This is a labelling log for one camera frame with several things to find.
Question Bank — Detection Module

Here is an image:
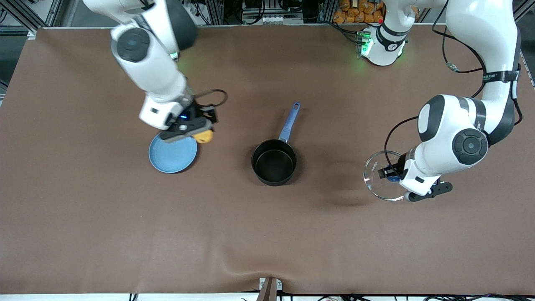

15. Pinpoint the blue round plate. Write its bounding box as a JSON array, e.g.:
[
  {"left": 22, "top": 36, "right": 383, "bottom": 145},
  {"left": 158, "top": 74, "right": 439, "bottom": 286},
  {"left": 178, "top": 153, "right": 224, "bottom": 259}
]
[{"left": 149, "top": 133, "right": 198, "bottom": 173}]

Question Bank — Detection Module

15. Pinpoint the glass lid with blue knob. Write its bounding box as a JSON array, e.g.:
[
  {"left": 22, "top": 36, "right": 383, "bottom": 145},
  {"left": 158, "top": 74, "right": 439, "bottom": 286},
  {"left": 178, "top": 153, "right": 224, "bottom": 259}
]
[{"left": 364, "top": 150, "right": 408, "bottom": 202}]

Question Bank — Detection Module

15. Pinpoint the white terminal strip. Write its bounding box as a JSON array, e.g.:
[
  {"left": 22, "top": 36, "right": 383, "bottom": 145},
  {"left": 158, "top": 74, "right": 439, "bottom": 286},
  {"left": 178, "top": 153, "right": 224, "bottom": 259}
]
[{"left": 261, "top": 15, "right": 294, "bottom": 25}]

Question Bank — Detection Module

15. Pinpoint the bag of orange buns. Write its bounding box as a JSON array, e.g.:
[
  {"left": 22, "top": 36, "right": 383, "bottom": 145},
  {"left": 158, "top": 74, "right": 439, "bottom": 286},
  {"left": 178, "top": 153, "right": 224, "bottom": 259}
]
[{"left": 333, "top": 0, "right": 385, "bottom": 24}]

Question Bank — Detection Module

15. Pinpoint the aluminium frame profile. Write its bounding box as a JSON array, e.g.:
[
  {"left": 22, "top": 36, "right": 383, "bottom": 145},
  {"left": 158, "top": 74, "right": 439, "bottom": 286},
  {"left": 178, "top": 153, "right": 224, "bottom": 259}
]
[
  {"left": 0, "top": 0, "right": 64, "bottom": 39},
  {"left": 512, "top": 0, "right": 535, "bottom": 26}
]

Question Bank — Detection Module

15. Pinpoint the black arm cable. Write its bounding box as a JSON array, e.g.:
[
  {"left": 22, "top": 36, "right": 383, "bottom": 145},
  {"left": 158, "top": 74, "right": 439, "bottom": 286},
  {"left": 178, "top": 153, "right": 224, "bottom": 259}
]
[
  {"left": 384, "top": 0, "right": 523, "bottom": 168},
  {"left": 193, "top": 89, "right": 229, "bottom": 107}
]

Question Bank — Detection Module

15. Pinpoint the black pot with blue handle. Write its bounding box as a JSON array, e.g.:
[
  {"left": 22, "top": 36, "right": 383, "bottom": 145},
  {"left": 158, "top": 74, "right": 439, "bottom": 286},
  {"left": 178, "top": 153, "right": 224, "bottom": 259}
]
[{"left": 251, "top": 102, "right": 301, "bottom": 186}]

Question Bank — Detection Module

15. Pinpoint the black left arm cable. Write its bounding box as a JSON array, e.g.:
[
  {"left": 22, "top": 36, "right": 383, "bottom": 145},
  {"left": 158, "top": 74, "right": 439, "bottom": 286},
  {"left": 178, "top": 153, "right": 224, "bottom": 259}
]
[{"left": 384, "top": 0, "right": 523, "bottom": 168}]

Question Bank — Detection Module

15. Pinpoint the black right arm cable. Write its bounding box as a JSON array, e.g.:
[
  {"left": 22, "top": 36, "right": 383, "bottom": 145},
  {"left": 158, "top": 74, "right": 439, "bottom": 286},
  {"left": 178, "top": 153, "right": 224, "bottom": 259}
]
[{"left": 193, "top": 89, "right": 229, "bottom": 107}]

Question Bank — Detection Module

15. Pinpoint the brown table cover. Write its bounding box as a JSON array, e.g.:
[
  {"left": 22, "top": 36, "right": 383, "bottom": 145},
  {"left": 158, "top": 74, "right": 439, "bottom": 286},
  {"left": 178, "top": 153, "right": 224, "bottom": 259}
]
[{"left": 0, "top": 25, "right": 535, "bottom": 295}]

